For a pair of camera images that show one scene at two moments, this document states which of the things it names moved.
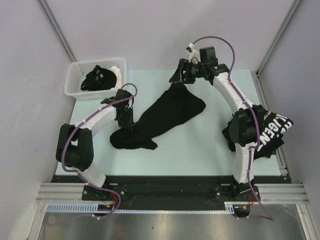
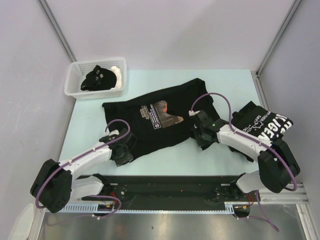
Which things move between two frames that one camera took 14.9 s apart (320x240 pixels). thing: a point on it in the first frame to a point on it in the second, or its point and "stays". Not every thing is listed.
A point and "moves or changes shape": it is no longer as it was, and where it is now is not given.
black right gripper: [184, 65] to [201, 143]
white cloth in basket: [118, 73] stays
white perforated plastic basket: [76, 69] stays
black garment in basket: [99, 79] stays
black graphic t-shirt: [174, 104] moves or changes shape
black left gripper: [128, 124] to [128, 157]
